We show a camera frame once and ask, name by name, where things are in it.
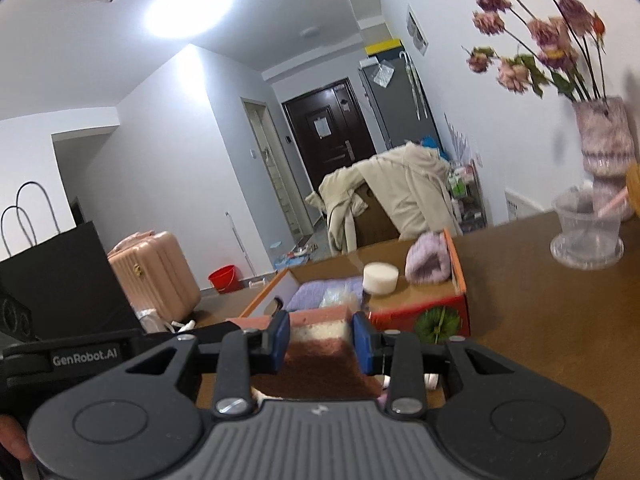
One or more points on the clear plastic lid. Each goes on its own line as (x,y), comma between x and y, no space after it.
(587,262)

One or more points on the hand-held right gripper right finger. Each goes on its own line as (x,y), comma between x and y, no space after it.
(365,342)

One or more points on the white round sponge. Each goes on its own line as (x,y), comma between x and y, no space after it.
(380,277)

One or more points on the brown cardboard box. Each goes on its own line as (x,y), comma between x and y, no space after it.
(372,220)

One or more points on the red bucket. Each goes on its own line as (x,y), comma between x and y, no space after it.
(223,280)

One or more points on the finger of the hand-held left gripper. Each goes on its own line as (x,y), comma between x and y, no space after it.
(210,332)

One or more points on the clear plastic cup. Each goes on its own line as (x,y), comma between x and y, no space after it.
(580,225)

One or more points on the dried pink roses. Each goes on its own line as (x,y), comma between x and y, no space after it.
(545,30)

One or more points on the person's left hand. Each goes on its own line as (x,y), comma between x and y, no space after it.
(12,435)

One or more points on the crumpled plastic wrapper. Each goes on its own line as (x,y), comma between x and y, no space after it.
(150,316)

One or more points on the small clear plastic bag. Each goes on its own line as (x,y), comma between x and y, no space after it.
(384,75)

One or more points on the pink suitcase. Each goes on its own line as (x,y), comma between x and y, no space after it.
(155,275)

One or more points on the brown scouring sponge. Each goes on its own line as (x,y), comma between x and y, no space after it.
(320,360)

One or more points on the beige coat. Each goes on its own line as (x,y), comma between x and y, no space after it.
(405,190)

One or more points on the lilac towel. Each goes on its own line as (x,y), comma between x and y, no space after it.
(305,297)

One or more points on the lilac fluffy plush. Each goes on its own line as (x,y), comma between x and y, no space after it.
(427,260)

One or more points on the red cardboard box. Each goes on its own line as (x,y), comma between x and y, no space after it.
(415,302)

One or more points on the light interior door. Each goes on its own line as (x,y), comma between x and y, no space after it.
(275,175)

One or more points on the grey fridge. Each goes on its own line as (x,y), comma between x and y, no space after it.
(395,107)

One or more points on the storage rack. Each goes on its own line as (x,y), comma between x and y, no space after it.
(470,200)

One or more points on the black paper bag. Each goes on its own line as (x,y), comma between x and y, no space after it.
(65,270)

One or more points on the bright ceiling light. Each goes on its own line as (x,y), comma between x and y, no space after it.
(187,6)

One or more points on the dark entrance door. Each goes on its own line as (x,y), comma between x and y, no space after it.
(310,160)

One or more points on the yellow and black box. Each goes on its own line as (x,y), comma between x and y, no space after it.
(382,46)

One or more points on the white umbrella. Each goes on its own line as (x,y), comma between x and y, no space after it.
(414,87)

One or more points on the white feather wall sticker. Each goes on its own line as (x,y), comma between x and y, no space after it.
(457,137)

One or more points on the white wall grille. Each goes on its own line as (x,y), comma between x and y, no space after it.
(525,205)

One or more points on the paper notice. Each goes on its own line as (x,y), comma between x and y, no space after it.
(322,128)

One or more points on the wall picture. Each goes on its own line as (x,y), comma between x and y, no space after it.
(416,30)

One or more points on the amber ribbed plastic tray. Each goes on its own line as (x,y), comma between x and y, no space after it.
(634,185)

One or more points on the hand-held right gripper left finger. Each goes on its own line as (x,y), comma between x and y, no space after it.
(280,337)

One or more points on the pink mottled vase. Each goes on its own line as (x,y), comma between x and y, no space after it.
(605,135)

